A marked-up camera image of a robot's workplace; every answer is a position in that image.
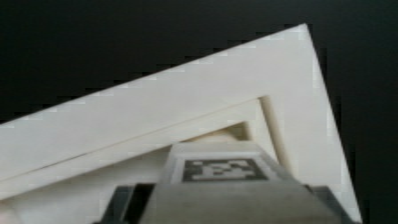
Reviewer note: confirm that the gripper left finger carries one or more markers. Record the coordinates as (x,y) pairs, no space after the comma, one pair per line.
(120,214)

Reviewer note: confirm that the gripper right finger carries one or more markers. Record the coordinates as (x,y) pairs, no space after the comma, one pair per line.
(328,198)

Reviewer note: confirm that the white leg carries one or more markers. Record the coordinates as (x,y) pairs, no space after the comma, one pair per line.
(221,162)

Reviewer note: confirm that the white square tabletop tray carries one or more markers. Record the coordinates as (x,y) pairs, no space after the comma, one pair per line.
(248,93)

